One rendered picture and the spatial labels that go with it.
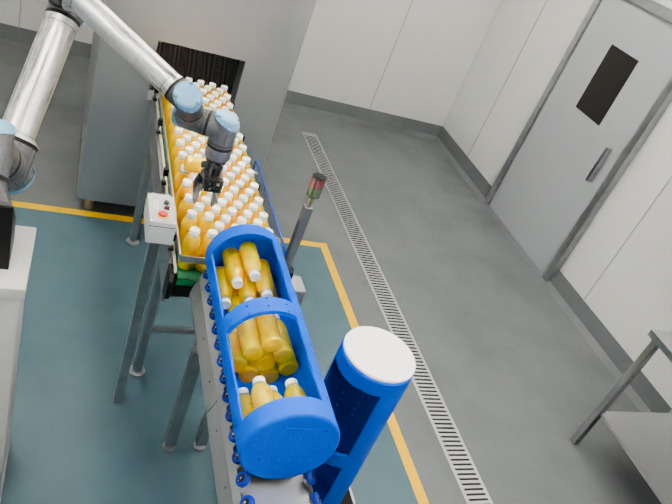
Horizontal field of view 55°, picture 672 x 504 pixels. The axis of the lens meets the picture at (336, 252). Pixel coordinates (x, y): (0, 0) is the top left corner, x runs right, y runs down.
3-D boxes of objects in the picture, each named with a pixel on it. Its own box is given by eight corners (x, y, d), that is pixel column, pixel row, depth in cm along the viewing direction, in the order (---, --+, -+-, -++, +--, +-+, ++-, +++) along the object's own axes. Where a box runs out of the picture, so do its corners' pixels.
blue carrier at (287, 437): (226, 480, 178) (256, 413, 163) (196, 278, 244) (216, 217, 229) (319, 479, 190) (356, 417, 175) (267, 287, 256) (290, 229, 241)
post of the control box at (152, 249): (113, 402, 303) (152, 231, 250) (113, 395, 306) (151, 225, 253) (122, 402, 304) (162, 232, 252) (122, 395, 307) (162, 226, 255)
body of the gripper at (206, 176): (199, 192, 229) (207, 163, 222) (197, 179, 235) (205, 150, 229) (220, 195, 232) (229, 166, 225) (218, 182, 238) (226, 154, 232)
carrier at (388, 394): (287, 458, 292) (262, 507, 268) (354, 316, 246) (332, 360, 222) (343, 487, 289) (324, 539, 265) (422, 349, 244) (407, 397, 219)
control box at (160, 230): (145, 242, 243) (149, 220, 238) (143, 212, 258) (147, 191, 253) (171, 245, 247) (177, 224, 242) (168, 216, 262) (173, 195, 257)
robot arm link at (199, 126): (178, 90, 214) (214, 104, 216) (180, 104, 225) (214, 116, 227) (168, 115, 212) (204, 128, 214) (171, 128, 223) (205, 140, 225)
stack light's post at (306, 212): (241, 378, 342) (305, 208, 284) (240, 372, 345) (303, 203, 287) (249, 378, 344) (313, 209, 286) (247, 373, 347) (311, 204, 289)
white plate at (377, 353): (356, 315, 245) (355, 317, 246) (334, 357, 221) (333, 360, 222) (422, 347, 243) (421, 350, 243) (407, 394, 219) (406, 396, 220)
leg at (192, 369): (162, 452, 290) (192, 354, 257) (161, 441, 294) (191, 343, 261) (175, 452, 292) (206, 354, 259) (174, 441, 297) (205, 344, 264)
